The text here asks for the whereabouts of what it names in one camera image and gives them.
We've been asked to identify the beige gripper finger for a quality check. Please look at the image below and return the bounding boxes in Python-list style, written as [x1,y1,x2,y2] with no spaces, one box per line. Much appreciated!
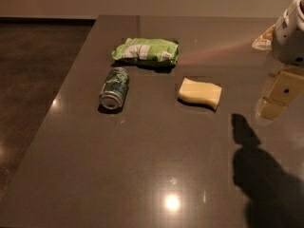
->
[258,70,304,121]

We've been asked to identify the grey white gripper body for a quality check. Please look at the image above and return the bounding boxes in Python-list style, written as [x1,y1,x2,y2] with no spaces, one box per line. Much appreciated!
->
[272,0,304,66]

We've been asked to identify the green soda can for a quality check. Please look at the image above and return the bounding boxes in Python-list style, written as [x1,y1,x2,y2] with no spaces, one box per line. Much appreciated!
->
[99,67,129,110]

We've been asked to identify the glass jar with label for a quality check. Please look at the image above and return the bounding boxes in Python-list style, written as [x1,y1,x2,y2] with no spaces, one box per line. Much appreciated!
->
[252,25,276,50]

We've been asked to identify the yellow sponge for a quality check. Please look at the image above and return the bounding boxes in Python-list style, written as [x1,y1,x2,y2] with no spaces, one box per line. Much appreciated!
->
[178,78,222,110]

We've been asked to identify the green snack bag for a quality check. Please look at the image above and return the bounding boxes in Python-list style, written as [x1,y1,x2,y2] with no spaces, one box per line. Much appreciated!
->
[112,38,179,65]

